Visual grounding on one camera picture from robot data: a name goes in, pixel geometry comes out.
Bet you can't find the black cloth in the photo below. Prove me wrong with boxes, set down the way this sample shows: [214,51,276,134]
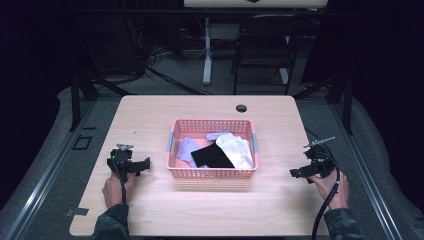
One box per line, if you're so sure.
[190,142,236,169]

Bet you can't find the grey tape strip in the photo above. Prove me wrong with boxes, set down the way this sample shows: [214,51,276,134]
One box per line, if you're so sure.
[64,207,90,218]

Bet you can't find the white cloth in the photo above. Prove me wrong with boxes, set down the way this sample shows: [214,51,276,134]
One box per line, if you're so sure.
[215,132,255,171]

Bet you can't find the pink plastic basket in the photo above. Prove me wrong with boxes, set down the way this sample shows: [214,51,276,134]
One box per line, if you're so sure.
[166,118,260,180]

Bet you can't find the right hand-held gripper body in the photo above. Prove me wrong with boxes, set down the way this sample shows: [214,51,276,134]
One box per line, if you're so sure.
[296,136,337,184]

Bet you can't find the person's left hand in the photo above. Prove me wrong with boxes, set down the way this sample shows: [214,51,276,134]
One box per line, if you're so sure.
[101,171,137,210]

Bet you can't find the black metal stand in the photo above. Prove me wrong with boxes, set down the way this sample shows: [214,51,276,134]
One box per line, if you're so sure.
[293,66,355,136]
[68,29,138,132]

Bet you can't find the person's right hand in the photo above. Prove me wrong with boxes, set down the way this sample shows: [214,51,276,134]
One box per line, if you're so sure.
[307,168,350,211]

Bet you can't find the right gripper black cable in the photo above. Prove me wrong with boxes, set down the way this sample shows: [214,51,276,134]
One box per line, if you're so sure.
[304,127,341,240]

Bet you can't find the lavender cloth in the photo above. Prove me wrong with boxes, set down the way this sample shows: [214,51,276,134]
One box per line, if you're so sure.
[175,130,232,169]

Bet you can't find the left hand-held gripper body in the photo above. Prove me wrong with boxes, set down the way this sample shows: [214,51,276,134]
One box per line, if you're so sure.
[106,143,145,183]

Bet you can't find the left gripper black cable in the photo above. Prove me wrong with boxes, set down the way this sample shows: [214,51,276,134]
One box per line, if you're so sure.
[111,156,128,205]

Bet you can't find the white desk with legs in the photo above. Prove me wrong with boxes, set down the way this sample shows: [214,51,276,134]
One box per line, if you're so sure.
[182,0,329,86]

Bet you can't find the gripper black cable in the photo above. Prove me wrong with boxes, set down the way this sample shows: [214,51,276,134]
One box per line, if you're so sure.
[304,127,341,240]
[111,156,128,205]

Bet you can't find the black floor cables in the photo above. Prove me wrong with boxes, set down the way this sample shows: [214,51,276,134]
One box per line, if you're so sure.
[139,46,214,96]

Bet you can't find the black folding chair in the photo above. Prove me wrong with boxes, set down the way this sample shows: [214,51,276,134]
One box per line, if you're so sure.
[230,13,309,96]

